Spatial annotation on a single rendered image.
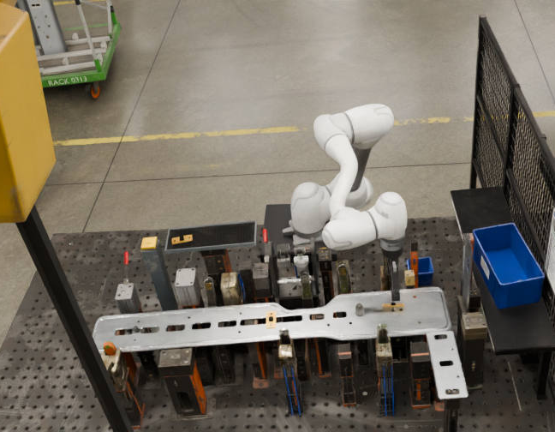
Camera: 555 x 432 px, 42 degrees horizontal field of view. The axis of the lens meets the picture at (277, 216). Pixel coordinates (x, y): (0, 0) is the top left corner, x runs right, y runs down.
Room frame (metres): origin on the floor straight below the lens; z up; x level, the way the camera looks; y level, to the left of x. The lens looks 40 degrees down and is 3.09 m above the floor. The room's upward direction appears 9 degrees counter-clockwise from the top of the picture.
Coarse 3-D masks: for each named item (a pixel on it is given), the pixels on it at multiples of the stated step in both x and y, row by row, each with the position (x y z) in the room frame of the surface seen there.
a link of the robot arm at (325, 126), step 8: (320, 120) 2.43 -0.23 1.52; (328, 120) 2.41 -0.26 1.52; (336, 120) 2.40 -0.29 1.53; (344, 120) 2.39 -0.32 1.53; (320, 128) 2.38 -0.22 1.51; (328, 128) 2.36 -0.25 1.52; (336, 128) 2.36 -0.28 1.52; (344, 128) 2.36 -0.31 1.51; (352, 128) 2.36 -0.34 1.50; (320, 136) 2.35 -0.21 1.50; (328, 136) 2.32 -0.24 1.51; (352, 136) 2.35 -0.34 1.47; (320, 144) 2.34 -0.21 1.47
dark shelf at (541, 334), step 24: (456, 192) 2.44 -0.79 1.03; (480, 192) 2.42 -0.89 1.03; (456, 216) 2.31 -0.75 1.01; (480, 216) 2.26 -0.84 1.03; (504, 216) 2.24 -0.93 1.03; (480, 288) 1.87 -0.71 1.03; (504, 312) 1.73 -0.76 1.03; (528, 312) 1.71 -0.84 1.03; (504, 336) 1.63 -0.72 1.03; (528, 336) 1.61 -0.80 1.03; (552, 336) 1.59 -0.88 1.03
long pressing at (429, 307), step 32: (416, 288) 1.94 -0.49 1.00; (128, 320) 2.03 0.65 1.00; (160, 320) 2.00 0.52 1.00; (192, 320) 1.97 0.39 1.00; (224, 320) 1.94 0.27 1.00; (320, 320) 1.87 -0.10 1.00; (352, 320) 1.84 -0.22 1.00; (384, 320) 1.81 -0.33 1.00; (416, 320) 1.79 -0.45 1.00; (448, 320) 1.77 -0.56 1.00
